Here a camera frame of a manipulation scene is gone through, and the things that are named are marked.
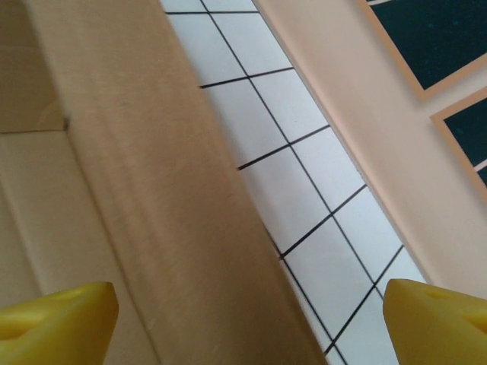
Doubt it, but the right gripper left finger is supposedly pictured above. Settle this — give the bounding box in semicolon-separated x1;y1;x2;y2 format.
0;281;119;365

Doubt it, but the brown cardboard box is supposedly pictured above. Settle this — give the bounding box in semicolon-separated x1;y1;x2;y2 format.
0;0;329;365

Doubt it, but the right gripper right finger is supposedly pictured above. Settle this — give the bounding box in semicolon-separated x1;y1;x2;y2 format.
381;278;487;365

